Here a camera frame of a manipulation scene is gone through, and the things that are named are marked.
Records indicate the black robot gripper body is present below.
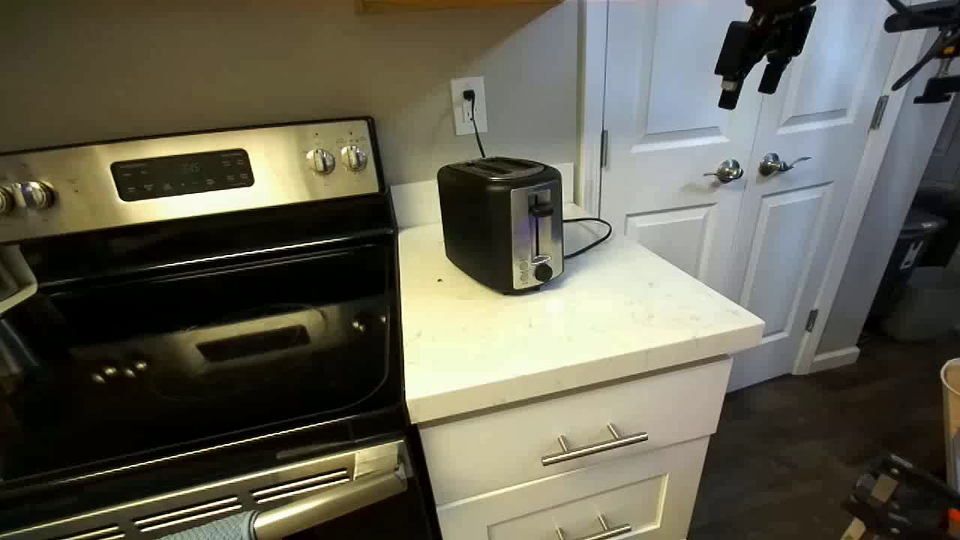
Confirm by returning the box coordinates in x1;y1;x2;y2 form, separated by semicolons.
745;0;818;48

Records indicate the black and steel toaster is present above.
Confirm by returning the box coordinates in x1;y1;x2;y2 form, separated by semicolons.
436;156;567;298

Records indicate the white panel door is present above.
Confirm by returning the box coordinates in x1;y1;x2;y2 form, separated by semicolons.
726;0;909;395
600;0;803;395

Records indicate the grey trash bin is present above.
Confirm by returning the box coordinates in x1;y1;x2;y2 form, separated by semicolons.
879;208;960;346

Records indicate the white base cabinet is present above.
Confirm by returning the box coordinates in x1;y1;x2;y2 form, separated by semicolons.
417;358;737;540

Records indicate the beige bucket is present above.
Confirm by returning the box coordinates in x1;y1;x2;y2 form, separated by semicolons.
936;358;960;485

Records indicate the black and orange tool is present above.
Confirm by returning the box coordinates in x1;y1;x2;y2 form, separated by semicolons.
838;451;960;540

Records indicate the stainless steel black stove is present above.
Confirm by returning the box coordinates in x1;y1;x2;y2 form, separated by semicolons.
0;116;445;540

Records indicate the grey dish towel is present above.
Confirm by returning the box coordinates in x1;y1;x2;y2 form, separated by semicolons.
161;507;261;540

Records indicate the silver door lever handle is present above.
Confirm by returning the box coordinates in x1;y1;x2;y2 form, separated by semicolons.
702;156;750;189
755;151;812;183

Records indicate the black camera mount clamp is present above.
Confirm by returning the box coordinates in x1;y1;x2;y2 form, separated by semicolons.
882;0;960;104

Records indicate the black toaster power cord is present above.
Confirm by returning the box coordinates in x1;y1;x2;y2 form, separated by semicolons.
458;87;614;264

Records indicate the white wall outlet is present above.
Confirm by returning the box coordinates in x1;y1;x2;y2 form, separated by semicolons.
447;76;492;138

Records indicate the long silver drawer bar handle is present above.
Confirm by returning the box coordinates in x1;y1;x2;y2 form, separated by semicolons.
538;423;650;471

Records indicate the short silver drawer bar handle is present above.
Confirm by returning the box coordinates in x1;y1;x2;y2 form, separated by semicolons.
551;513;635;540

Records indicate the steel oven door handle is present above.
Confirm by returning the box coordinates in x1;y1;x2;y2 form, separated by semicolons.
248;462;415;540

